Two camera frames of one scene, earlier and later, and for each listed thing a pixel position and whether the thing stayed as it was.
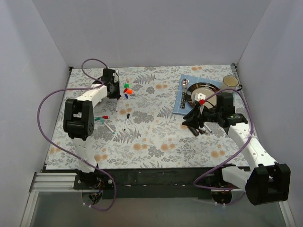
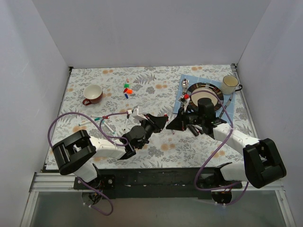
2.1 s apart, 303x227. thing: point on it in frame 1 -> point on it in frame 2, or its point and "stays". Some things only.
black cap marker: [127, 117] stays
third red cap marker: [103, 117] stays
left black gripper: [113, 92] -> [152, 123]
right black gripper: [200, 117] -> [183, 120]
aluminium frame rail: [67, 182] stays
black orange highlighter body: [194, 131] stays
